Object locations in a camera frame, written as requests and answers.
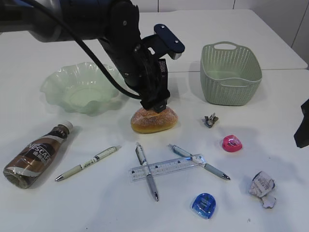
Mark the small white paper scrap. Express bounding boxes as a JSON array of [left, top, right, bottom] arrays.
[[261, 194, 277, 209]]

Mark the cream pen on left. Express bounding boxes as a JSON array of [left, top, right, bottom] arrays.
[[55, 145, 121, 182]]

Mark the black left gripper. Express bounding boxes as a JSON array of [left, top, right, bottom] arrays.
[[134, 36, 169, 113]]

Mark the large white paper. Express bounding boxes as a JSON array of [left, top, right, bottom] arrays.
[[248, 171, 275, 198]]

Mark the brown Nescafe coffee bottle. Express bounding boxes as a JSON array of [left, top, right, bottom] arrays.
[[3, 121, 73, 189]]

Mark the pink pencil sharpener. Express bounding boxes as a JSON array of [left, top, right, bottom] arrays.
[[222, 135, 243, 152]]

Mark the blue pencil sharpener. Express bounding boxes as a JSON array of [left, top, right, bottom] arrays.
[[192, 193, 216, 218]]

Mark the grey pen on right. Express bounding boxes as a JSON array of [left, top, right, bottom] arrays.
[[168, 144, 231, 181]]

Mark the small dark paper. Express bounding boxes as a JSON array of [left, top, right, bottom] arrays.
[[202, 113, 219, 128]]

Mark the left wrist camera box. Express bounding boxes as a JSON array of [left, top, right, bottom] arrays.
[[154, 24, 185, 60]]

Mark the clear plastic ruler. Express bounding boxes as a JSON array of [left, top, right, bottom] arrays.
[[128, 154, 206, 182]]

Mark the grey pen in middle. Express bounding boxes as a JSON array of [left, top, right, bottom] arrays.
[[135, 142, 159, 202]]

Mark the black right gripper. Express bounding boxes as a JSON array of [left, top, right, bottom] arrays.
[[294, 100, 309, 148]]

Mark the grey pen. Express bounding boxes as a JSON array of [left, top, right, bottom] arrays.
[[168, 144, 231, 181], [135, 142, 159, 202]]

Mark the green woven plastic basket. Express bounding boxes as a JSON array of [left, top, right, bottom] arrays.
[[200, 42, 262, 106]]

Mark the green wavy glass plate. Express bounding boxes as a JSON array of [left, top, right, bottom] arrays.
[[40, 62, 119, 114]]

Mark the black mesh pen holder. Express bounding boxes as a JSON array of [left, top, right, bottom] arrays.
[[158, 58, 168, 92]]

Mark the sugared bread roll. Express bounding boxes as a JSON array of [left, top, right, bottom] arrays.
[[130, 107, 178, 133]]

